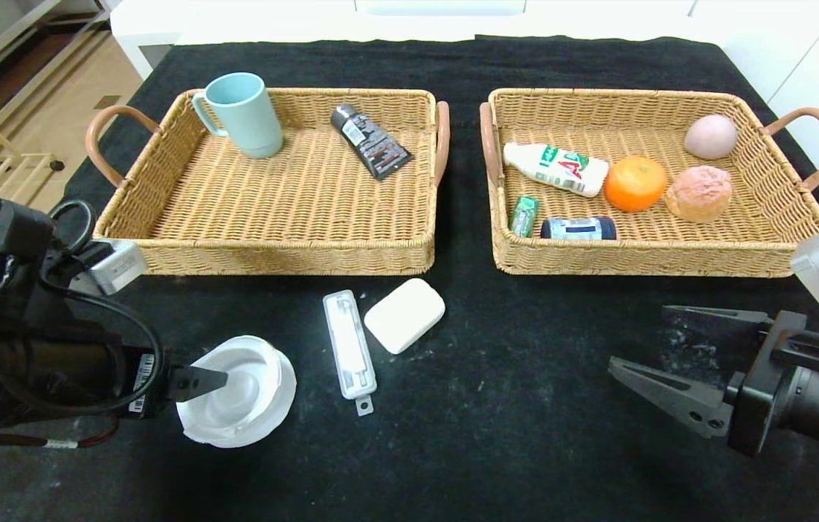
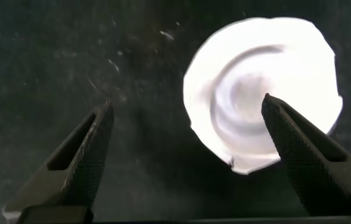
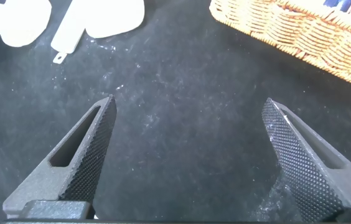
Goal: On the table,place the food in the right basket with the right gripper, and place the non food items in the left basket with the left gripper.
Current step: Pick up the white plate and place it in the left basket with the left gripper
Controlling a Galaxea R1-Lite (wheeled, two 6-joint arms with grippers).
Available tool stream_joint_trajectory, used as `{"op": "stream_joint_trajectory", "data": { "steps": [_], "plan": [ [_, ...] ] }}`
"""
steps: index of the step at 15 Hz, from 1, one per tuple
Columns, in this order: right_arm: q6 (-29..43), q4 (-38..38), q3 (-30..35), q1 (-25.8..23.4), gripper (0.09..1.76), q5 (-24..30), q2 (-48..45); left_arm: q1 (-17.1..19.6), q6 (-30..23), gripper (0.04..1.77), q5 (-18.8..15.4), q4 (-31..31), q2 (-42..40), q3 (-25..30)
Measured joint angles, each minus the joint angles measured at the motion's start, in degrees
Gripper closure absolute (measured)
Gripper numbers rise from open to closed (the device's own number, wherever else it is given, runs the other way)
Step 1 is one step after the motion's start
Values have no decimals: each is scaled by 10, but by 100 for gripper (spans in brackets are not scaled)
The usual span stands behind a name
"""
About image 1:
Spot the white AD milk bottle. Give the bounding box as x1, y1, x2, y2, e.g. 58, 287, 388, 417
503, 143, 609, 198

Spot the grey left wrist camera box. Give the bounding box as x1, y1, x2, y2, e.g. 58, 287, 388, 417
86, 239, 149, 296

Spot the thin left arm cable loop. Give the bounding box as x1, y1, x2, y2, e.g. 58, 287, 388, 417
0, 417, 121, 450

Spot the pink egg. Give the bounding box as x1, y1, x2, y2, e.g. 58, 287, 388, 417
683, 114, 738, 160

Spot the brown lumpy bread bun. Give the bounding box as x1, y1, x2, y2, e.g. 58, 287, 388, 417
664, 165, 733, 223

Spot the orange fruit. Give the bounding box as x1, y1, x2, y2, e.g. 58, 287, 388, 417
604, 155, 670, 213

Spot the blue gum jar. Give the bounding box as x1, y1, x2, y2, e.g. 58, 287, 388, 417
540, 216, 618, 241

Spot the white toothbrush case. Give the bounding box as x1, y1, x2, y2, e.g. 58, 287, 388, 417
323, 289, 379, 417

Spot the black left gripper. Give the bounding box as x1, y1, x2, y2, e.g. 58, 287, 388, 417
28, 335, 229, 419

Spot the white soap bar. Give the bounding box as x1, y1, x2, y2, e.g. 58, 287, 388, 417
363, 278, 446, 355

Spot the light wooden wheeled rack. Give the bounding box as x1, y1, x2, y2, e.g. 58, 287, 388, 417
0, 83, 67, 211

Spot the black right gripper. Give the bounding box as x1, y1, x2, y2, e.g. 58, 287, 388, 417
607, 304, 819, 461

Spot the grey metal shelf frame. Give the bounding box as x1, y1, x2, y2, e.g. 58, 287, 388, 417
0, 0, 116, 146

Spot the black squeeze tube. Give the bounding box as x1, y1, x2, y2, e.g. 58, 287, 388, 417
329, 103, 412, 181

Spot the black left camera cable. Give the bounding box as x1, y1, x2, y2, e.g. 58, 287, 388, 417
46, 199, 116, 265

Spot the wicker basket holding milk bottle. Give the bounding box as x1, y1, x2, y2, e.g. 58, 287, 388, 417
479, 87, 819, 278

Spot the teal plastic mug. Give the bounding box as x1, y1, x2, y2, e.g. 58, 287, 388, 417
192, 72, 285, 159

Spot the green Doublemint gum pack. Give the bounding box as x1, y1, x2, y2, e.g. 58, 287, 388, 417
509, 194, 540, 238

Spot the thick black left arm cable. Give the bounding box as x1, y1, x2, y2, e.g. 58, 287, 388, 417
0, 275, 163, 420

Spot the wicker basket holding mug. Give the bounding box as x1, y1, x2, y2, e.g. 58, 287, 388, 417
86, 88, 450, 276

